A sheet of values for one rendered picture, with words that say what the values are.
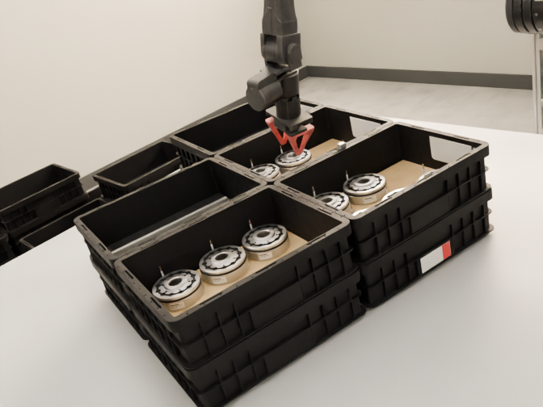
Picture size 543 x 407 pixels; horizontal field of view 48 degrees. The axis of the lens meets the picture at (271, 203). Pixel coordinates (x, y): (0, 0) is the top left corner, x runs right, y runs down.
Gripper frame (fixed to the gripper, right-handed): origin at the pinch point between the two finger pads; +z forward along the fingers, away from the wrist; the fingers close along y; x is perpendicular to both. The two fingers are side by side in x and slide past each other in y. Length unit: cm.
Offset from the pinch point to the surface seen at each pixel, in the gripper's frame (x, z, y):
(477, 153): 25.4, -3.4, 33.9
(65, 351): -65, 29, -3
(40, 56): 5, 73, -284
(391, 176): 20.3, 11.3, 13.5
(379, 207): -3.2, -3.6, 34.0
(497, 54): 261, 106, -133
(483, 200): 26.1, 8.2, 36.7
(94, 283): -50, 35, -26
